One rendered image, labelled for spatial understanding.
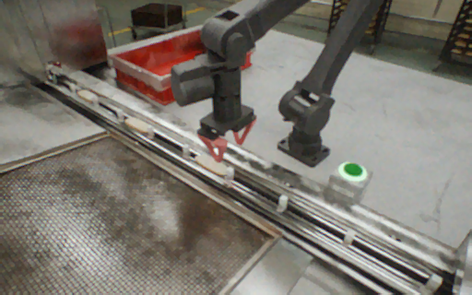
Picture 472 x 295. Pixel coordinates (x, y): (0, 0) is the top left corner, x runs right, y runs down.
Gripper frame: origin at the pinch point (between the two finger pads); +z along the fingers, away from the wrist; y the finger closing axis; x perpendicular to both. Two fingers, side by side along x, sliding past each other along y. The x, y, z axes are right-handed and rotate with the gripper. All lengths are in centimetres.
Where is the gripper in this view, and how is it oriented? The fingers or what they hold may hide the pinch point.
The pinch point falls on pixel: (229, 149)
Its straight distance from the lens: 66.5
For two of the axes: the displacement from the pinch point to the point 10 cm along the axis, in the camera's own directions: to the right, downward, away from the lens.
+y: -6.2, 4.9, -6.2
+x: 7.8, 3.6, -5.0
